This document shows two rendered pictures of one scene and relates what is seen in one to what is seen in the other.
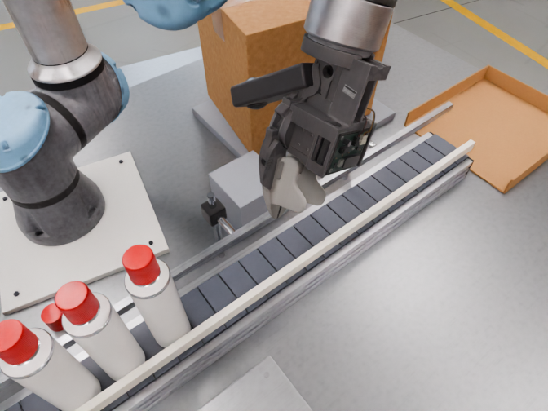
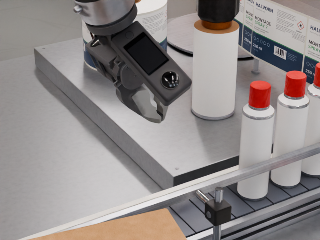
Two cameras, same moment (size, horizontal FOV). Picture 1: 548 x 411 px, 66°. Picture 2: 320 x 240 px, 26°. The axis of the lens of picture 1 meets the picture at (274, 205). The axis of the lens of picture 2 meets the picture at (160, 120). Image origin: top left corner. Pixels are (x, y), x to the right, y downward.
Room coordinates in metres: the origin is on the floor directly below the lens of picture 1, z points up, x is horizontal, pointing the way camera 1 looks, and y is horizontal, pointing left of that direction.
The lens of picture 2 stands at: (1.22, 0.11, 1.56)
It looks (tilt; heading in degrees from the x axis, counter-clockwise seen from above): 29 degrees down; 187
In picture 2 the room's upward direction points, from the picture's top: straight up
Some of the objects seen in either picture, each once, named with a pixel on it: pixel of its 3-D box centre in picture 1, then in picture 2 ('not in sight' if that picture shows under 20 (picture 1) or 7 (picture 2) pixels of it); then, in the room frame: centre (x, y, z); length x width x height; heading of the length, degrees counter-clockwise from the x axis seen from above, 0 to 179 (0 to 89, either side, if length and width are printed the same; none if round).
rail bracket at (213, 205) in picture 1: (224, 236); (207, 226); (0.38, 0.08, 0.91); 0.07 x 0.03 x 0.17; 38
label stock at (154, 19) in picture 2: not in sight; (125, 28); (-0.29, -0.17, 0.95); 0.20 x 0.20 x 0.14
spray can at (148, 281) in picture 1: (157, 299); (255, 141); (0.24, 0.14, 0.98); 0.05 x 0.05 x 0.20
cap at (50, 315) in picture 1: (55, 316); not in sight; (0.28, 0.34, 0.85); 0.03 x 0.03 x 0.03
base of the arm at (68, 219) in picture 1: (52, 195); not in sight; (0.49, 0.39, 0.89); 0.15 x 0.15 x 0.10
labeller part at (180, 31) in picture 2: not in sight; (223, 34); (-0.46, 0.06, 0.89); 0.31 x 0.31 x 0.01
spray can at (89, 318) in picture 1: (103, 334); (290, 129); (0.19, 0.20, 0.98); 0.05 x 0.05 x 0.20
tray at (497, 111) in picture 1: (495, 121); not in sight; (0.73, -0.49, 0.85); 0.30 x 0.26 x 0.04; 128
